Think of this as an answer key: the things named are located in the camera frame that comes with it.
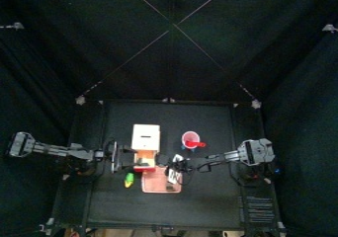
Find wooden drawer with red front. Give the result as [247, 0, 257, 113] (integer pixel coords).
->
[132, 149, 158, 174]

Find pink square tray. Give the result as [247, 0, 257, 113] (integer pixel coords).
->
[140, 172, 182, 195]

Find green yellow toy corn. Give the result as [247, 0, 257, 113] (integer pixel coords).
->
[122, 172, 136, 189]

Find white cardboard box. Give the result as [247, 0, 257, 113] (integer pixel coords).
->
[130, 123, 162, 152]

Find red toy spoon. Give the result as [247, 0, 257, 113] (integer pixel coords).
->
[184, 140, 206, 149]

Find pink plastic cup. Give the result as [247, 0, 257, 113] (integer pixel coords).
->
[180, 130, 201, 150]

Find white printed label sticker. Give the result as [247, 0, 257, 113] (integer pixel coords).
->
[244, 196, 277, 224]

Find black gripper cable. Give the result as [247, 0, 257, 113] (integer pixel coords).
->
[177, 163, 213, 187]

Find thin white cord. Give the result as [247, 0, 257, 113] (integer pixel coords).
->
[80, 0, 233, 97]
[122, 0, 256, 101]

